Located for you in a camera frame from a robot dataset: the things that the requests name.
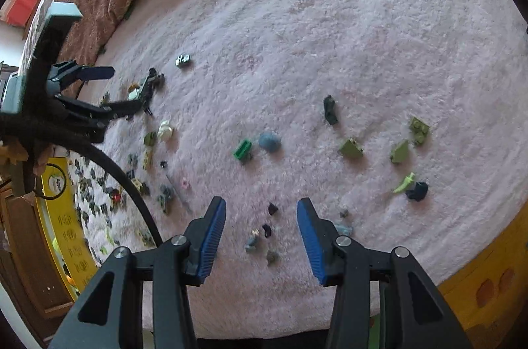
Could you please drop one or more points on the brown wooden cabinet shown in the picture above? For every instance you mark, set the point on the brown wooden cabinet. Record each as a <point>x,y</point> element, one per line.
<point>24,250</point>

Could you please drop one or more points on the small toy bricks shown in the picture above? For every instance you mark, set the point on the small toy bricks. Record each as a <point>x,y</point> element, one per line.
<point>243,150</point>

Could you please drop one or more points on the pink fuzzy blanket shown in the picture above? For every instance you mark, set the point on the pink fuzzy blanket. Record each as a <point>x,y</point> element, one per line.
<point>330,23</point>

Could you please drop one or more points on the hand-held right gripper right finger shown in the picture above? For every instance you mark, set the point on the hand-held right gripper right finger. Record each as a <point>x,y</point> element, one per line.
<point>313,246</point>

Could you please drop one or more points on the red storage box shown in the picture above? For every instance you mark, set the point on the red storage box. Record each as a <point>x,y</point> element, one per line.
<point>18,9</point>

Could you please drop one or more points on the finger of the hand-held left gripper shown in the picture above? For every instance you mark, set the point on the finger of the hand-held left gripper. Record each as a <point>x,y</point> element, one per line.
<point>119,109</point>
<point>99,72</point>

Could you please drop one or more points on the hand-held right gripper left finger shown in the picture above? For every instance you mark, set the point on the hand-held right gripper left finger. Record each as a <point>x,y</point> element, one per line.
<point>208,246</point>

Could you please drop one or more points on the yellow cardboard box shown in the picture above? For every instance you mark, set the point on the yellow cardboard box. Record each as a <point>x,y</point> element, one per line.
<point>53,209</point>

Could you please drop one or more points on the black toy figure piece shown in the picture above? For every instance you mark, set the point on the black toy figure piece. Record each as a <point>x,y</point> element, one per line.
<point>147,85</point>

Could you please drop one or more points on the yellow bed base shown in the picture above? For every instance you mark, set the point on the yellow bed base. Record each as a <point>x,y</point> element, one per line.
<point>486,291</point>

